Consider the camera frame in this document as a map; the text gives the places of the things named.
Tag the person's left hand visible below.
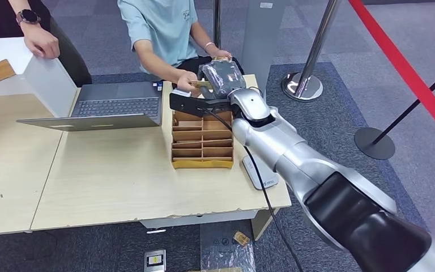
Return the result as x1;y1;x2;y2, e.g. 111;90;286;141
207;49;233;61

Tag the white desk frame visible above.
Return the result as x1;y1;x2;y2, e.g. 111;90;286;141
140;207;280;241

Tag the wooden card organizer box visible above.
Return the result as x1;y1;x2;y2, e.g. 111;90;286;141
170;110;234;169

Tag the hotel card on floor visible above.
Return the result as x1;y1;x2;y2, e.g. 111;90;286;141
233;231;251;248

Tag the person's hand with wristwatch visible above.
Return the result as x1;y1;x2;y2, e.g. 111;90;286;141
22;24;61;60

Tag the person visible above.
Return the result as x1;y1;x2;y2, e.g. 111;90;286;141
117;0;245;82
0;0;92;87

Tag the black wristwatch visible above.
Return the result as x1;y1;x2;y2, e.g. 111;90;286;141
15;9;42;26

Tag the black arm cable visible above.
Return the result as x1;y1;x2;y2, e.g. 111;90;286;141
198;109;305;272

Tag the clear plastic sheet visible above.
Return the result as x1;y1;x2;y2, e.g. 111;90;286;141
201;219;258;272

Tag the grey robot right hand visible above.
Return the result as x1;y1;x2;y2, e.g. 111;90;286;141
198;59;247;100

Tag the chrome stanchion post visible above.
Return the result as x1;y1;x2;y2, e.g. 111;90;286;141
281;0;342;103

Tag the grey laptop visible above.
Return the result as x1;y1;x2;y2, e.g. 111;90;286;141
16;80;165;132

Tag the white box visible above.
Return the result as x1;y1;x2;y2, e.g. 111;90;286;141
0;36;79;118

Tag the black stanchion post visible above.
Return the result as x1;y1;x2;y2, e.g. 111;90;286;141
353;59;435;161

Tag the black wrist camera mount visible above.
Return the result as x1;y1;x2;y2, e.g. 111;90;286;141
169;92;235;118

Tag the autumn print hotel card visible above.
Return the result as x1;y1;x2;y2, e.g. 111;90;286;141
189;79;212;90

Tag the red barrier belt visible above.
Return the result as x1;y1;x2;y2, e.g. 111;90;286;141
348;0;435;147

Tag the silver floor socket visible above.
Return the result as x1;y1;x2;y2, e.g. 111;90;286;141
144;249;167;272

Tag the thin chrome pole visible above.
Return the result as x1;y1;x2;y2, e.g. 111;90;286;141
212;0;223;52

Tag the person's right hand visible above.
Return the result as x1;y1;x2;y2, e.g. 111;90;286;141
176;70;202;97

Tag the small wooden square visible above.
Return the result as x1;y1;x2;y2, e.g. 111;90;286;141
0;58;16;82

